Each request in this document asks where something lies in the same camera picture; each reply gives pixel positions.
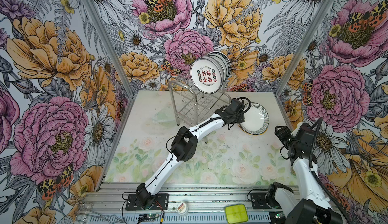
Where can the left aluminium corner post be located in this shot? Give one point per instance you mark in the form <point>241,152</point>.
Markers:
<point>94,15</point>

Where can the green circuit board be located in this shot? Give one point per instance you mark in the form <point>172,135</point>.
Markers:
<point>150,217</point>

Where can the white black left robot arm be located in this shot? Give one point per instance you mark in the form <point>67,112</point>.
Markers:
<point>184,145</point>

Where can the black striped rim plate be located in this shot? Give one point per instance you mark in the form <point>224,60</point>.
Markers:
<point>256,120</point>

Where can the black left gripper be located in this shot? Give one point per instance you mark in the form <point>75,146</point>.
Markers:
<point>241,118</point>

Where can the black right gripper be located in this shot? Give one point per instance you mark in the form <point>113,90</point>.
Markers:
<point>282,132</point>

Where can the aluminium corner post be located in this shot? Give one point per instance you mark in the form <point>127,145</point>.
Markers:
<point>94,15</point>
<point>313,27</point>

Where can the round tape roll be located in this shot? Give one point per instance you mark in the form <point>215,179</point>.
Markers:
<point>182,208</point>

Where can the red floral pattern plate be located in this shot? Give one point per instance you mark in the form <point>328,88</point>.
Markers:
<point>207,75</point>

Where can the silver wire dish rack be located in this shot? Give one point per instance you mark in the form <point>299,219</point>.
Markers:
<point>192,107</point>

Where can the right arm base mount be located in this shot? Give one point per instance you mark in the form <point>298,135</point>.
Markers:
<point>258,201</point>

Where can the right aluminium corner post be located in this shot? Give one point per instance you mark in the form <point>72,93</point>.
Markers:
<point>313,27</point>

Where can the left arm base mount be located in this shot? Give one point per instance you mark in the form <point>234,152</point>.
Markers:
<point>156,202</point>

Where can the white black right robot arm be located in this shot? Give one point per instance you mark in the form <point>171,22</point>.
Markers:
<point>314,205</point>

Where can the green square box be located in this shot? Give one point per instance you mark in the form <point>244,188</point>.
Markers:
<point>236,214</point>

